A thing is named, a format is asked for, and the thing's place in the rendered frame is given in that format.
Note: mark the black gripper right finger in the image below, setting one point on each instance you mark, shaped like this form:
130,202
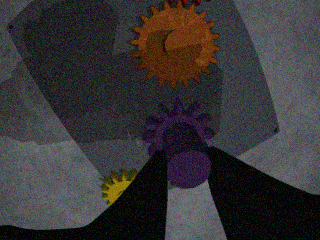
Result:
254,206

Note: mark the grey board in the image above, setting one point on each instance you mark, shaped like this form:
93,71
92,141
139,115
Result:
77,52

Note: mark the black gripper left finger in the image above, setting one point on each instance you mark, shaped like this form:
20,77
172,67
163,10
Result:
139,214

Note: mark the orange gear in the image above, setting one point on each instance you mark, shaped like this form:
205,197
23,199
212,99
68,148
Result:
175,44

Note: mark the yellow gear with black stripe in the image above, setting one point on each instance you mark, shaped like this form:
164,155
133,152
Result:
114,186

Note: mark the red gear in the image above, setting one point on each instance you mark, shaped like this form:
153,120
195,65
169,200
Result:
197,2

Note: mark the purple gear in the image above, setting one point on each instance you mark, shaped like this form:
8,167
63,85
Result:
181,134

